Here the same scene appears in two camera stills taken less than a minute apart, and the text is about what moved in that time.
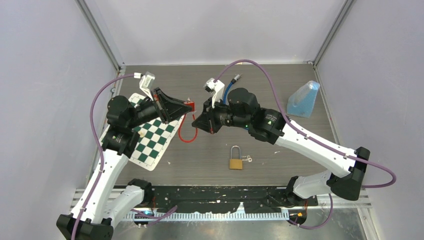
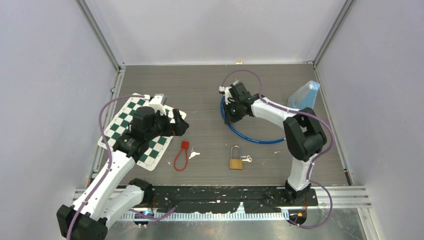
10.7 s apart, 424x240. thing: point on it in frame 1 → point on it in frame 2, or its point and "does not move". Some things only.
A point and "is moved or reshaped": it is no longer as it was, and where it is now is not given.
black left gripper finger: [173, 111] → [164, 126]
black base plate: [225, 199] does not move
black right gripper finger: [207, 122] → [230, 112]
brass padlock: [236, 164] does not move
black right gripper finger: [207, 105] → [242, 112]
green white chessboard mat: [154, 137] does not move
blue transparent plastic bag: [301, 101] does not move
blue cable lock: [236, 77] is moved or reshaped
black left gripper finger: [166, 100] → [180, 125]
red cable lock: [190, 105] → [185, 145]
